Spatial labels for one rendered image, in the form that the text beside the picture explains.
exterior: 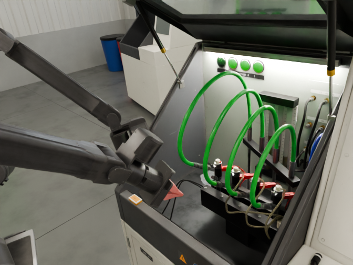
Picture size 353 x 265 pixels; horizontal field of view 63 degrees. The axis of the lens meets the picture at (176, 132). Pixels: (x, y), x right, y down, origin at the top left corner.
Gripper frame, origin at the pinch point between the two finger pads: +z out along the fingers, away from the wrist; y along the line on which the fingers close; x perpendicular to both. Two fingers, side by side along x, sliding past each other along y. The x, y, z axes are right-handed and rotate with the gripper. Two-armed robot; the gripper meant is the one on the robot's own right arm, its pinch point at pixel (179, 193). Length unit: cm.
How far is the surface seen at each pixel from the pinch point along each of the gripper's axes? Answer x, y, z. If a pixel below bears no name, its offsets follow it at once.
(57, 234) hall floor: 148, -113, 55
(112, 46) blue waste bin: 605, 75, 154
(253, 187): -8.3, 11.9, 13.1
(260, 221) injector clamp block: -2.9, 3.2, 34.2
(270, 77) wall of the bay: 23, 48, 27
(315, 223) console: -16.8, 13.0, 34.8
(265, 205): -7.2, 9.0, 24.5
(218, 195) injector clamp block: 15.6, 0.9, 31.7
